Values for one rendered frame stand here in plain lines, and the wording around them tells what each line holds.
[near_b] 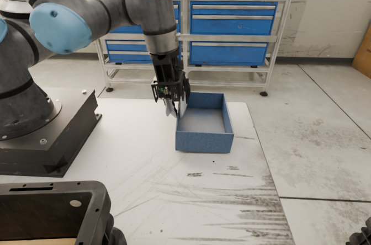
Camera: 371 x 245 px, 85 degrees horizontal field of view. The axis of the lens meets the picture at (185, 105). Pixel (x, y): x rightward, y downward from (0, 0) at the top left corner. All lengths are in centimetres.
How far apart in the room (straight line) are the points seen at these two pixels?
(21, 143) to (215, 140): 45
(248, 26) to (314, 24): 133
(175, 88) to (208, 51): 153
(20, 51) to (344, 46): 335
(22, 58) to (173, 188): 45
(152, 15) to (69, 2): 14
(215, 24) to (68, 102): 151
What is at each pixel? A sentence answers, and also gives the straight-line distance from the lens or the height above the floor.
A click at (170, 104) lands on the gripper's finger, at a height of 80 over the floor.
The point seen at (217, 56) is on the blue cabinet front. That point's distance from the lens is 201.
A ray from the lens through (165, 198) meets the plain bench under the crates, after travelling 50.
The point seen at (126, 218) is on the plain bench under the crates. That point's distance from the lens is 49.
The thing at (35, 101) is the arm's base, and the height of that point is 85.
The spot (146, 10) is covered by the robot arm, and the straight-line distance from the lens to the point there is 44.
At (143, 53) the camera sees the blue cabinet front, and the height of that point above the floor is 43.
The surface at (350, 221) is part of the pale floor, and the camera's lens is 153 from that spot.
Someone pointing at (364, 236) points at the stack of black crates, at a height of 41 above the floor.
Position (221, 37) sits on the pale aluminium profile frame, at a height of 60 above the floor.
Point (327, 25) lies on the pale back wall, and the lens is 323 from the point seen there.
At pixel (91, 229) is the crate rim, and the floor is 93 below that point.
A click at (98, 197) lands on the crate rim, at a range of 25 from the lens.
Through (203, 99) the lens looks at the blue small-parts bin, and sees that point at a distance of 69.
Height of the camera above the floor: 113
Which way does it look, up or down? 35 degrees down
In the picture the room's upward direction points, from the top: straight up
